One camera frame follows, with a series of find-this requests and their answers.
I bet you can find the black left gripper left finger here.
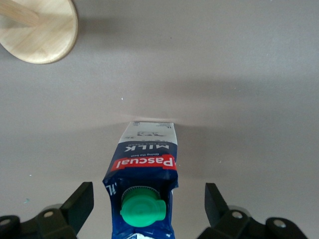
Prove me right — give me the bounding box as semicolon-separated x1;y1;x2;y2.
0;182;94;239

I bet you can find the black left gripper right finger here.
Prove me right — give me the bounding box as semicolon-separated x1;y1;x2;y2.
197;183;309;239

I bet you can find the round wooden stand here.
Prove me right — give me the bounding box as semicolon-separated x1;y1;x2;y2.
0;0;78;64

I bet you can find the blue Pascal milk carton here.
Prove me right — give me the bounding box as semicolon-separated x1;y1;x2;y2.
102;121;179;239

